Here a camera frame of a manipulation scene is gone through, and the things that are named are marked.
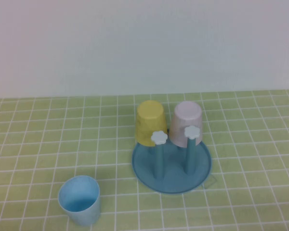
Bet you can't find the light blue plastic cup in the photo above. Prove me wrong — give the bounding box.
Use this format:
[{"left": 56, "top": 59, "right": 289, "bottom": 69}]
[{"left": 58, "top": 175, "right": 101, "bottom": 227}]

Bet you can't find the transparent rectangular tape piece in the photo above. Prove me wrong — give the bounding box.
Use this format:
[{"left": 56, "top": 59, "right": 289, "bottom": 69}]
[{"left": 202, "top": 177, "right": 219, "bottom": 190}]

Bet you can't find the blue cup stand with pegs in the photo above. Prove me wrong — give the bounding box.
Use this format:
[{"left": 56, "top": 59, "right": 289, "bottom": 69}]
[{"left": 131, "top": 125, "right": 213, "bottom": 194}]

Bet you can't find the green grid pattern table mat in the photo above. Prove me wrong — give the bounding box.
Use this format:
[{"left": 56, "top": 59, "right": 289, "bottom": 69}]
[{"left": 0, "top": 88, "right": 289, "bottom": 231}]

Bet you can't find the pale pink plastic cup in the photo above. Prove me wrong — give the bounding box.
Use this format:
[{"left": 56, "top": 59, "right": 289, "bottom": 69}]
[{"left": 168, "top": 101, "right": 204, "bottom": 148}]

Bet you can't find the yellow plastic cup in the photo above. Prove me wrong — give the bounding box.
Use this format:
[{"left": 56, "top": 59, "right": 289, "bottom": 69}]
[{"left": 134, "top": 100, "right": 169, "bottom": 147}]

